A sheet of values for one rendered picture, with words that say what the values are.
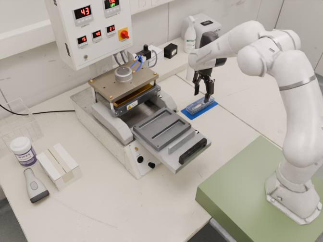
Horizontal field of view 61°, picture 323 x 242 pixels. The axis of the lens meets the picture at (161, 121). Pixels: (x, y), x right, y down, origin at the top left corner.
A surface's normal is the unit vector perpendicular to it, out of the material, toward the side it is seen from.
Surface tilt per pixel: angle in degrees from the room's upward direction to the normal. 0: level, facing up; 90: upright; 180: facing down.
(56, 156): 1
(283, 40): 33
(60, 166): 1
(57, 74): 90
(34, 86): 90
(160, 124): 0
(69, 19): 90
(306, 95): 55
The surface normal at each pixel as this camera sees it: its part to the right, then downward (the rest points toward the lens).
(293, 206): -0.70, 0.52
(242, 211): 0.00, -0.67
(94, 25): 0.68, 0.53
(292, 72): -0.48, 0.14
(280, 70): -0.91, 0.22
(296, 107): -0.70, 0.30
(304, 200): -0.02, 0.00
